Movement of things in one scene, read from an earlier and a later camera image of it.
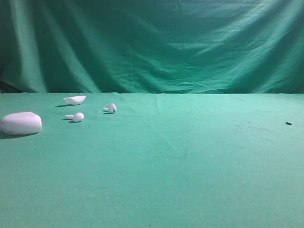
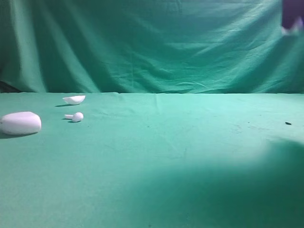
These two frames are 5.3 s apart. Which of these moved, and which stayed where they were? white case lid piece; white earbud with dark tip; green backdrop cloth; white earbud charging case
Moved: white earbud with dark tip
Stayed: green backdrop cloth; white earbud charging case; white case lid piece
